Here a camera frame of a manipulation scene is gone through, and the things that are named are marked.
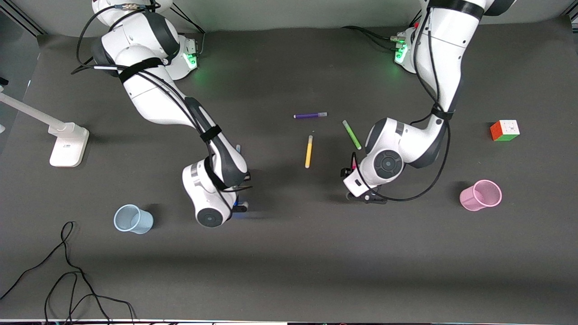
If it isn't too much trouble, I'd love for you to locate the green marker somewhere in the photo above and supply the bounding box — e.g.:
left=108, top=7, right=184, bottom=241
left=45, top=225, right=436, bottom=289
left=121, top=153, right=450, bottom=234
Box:
left=342, top=120, right=363, bottom=150

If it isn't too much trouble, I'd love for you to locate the pink plastic cup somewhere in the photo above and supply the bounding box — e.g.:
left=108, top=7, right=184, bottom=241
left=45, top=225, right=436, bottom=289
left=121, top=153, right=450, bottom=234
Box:
left=459, top=179, right=503, bottom=212

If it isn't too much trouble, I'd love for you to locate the light blue plastic cup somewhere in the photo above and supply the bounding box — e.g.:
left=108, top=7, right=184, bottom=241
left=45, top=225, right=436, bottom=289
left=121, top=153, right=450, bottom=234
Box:
left=113, top=204, right=154, bottom=235

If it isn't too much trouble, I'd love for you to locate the multicoloured puzzle cube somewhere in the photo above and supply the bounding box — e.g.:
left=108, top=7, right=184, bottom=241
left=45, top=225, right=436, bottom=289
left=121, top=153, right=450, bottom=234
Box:
left=490, top=120, right=521, bottom=142

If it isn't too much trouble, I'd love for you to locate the white stand with flat base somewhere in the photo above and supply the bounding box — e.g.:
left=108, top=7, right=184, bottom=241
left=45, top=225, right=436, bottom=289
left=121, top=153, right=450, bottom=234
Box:
left=0, top=92, right=90, bottom=168

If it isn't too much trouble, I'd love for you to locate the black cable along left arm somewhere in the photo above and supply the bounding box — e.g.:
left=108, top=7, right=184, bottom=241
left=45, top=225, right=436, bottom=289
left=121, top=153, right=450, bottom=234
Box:
left=351, top=9, right=452, bottom=202

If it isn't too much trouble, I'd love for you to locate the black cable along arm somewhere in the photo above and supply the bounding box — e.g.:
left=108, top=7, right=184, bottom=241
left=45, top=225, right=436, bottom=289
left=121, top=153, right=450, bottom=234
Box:
left=71, top=0, right=253, bottom=192
left=351, top=9, right=452, bottom=202

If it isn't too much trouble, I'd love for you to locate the black cable at arm base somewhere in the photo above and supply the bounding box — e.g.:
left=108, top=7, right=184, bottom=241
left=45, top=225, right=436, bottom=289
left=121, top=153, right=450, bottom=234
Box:
left=342, top=25, right=400, bottom=51

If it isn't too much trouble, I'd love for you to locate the black cable on table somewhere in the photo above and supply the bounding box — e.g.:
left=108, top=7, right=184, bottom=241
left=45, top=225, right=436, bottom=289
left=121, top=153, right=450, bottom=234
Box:
left=0, top=221, right=136, bottom=325

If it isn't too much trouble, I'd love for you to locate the black cable along right arm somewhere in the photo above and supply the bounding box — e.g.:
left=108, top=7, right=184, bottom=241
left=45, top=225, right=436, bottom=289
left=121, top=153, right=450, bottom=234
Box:
left=71, top=0, right=253, bottom=192

